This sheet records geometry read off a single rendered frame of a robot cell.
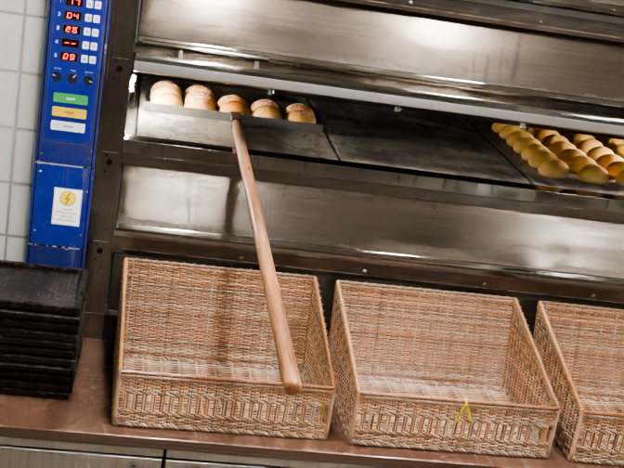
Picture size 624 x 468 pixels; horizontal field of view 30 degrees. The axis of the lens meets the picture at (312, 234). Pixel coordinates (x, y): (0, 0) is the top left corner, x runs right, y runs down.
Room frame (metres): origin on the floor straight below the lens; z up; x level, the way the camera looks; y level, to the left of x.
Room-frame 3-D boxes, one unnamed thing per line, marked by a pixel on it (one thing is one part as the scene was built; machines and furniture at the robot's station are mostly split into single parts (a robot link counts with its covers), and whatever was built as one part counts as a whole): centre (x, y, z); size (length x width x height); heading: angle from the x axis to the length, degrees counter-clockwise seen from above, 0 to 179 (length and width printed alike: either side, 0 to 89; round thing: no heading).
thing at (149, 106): (3.65, 0.32, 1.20); 0.55 x 0.36 x 0.03; 100
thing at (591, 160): (3.76, -0.83, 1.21); 0.61 x 0.48 x 0.06; 10
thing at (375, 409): (2.96, -0.40, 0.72); 0.56 x 0.49 x 0.28; 101
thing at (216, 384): (2.86, 0.19, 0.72); 0.56 x 0.49 x 0.28; 101
